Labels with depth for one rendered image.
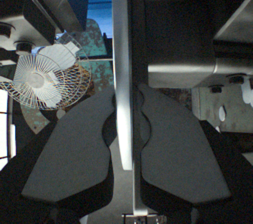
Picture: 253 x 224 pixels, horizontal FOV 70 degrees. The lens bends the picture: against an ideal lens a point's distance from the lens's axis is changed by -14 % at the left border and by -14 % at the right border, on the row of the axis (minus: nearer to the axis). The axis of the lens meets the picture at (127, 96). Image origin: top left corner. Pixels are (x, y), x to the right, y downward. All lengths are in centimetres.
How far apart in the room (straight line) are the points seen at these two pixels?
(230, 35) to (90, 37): 155
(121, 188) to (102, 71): 589
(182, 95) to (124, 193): 575
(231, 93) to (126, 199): 708
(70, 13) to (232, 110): 26
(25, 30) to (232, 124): 29
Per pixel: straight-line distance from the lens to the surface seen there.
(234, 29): 18
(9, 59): 38
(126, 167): 16
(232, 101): 30
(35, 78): 111
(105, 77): 158
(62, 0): 27
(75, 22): 32
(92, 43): 167
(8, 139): 611
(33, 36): 28
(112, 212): 755
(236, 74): 21
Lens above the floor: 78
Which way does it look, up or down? 2 degrees up
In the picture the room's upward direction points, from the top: 91 degrees counter-clockwise
